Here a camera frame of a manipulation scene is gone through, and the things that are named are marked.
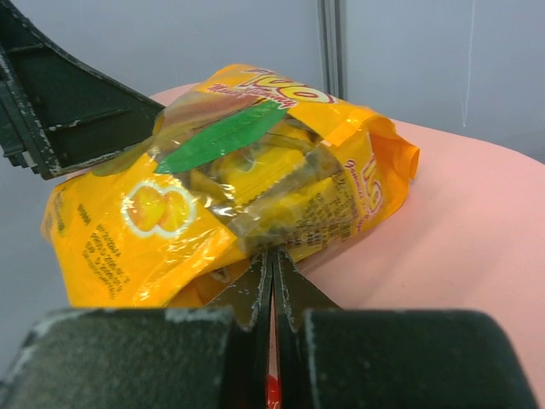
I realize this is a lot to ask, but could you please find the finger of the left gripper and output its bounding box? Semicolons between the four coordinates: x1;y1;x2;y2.
1;1;164;180

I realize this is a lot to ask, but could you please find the red candy bag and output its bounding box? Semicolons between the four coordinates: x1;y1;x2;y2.
267;374;281;409

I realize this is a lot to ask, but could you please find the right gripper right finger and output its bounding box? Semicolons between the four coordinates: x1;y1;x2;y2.
272;248;538;408

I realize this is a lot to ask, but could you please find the pink three-tier shelf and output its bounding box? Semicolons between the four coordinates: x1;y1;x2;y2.
54;83;545;384

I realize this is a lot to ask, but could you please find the orange candy bag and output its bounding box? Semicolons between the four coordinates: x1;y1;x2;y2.
41;64;420;308

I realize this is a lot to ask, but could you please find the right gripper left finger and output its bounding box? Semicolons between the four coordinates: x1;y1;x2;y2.
1;254;273;408

